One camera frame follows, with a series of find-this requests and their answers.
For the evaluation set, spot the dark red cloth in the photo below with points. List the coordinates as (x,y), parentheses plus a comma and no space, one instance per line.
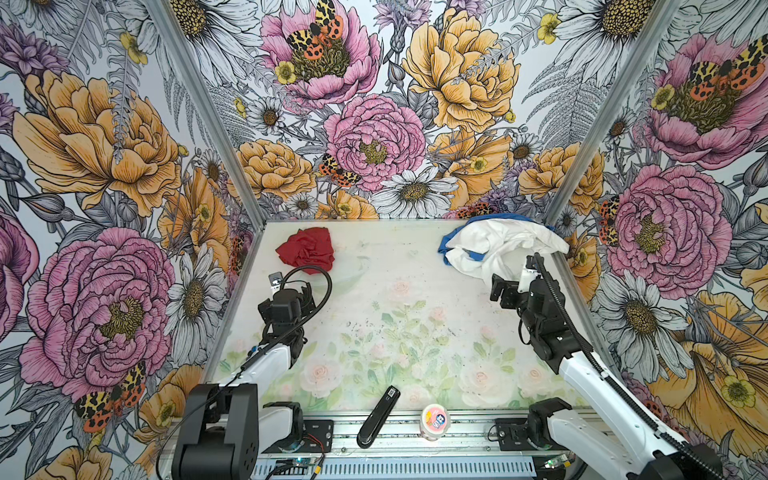
(310,248)

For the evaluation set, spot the black handheld scanner device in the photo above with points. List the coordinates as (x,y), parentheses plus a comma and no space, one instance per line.
(373,424)

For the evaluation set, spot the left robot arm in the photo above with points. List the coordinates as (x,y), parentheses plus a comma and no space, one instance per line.
(252,396)

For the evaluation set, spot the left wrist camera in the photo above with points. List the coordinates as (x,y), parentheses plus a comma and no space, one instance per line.
(275,281)

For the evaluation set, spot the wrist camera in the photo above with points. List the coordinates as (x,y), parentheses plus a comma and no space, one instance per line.
(275,281)
(527,277)

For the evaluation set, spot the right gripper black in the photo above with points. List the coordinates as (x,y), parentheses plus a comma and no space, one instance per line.
(499,284)

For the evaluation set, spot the white vented strip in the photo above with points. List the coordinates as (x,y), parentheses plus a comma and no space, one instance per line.
(416,468)

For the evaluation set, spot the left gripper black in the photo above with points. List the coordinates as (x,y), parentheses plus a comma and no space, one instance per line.
(307,304)

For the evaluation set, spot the small round pink container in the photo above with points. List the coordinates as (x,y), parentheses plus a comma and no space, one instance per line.
(434,422)

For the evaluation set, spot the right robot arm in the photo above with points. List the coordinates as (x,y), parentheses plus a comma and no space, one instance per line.
(612,408)

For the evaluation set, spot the aluminium front rail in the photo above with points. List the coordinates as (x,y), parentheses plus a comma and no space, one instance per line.
(469,434)

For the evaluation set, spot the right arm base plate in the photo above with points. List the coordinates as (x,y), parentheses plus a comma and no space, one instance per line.
(522,435)

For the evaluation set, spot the white cloth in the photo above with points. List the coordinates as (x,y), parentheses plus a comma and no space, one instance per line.
(498,246)

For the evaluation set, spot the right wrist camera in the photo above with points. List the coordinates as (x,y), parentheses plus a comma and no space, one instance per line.
(527,277)

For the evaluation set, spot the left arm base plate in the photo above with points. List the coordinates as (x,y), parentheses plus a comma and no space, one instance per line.
(317,438)

